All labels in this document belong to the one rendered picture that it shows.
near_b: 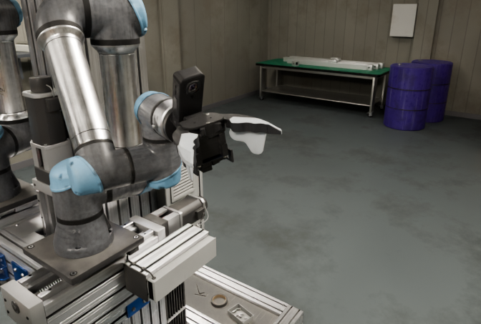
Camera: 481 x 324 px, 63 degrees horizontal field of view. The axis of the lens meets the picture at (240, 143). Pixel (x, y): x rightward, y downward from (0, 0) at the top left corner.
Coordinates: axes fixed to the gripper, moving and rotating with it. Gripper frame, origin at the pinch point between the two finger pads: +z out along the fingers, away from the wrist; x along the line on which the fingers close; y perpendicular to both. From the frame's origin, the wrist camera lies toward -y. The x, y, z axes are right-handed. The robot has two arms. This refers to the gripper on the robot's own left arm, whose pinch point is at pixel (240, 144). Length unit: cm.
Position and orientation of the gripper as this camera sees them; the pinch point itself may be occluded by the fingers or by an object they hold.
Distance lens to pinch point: 55.1
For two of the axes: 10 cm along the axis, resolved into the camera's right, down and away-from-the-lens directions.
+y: 1.1, 9.1, 4.0
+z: 5.5, 2.8, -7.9
